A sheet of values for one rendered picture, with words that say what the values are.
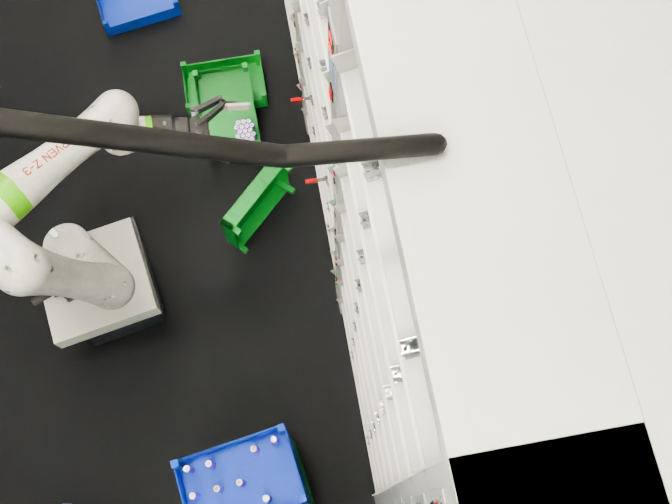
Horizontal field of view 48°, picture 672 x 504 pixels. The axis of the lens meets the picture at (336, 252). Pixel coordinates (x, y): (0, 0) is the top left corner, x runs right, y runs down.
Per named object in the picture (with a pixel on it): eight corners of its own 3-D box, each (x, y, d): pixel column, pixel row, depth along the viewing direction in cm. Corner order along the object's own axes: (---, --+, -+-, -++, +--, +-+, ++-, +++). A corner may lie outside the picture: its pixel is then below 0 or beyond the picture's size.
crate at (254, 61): (190, 118, 285) (185, 108, 277) (184, 73, 291) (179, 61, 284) (268, 106, 286) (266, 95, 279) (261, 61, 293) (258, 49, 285)
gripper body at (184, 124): (172, 125, 208) (206, 123, 211) (176, 152, 206) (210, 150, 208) (172, 110, 201) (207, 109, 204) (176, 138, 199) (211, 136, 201)
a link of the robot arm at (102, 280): (123, 320, 213) (4, 307, 161) (84, 284, 217) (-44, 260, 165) (152, 284, 213) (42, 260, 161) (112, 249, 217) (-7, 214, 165)
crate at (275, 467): (195, 541, 191) (189, 542, 183) (176, 462, 197) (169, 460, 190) (308, 501, 194) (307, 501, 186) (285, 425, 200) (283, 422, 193)
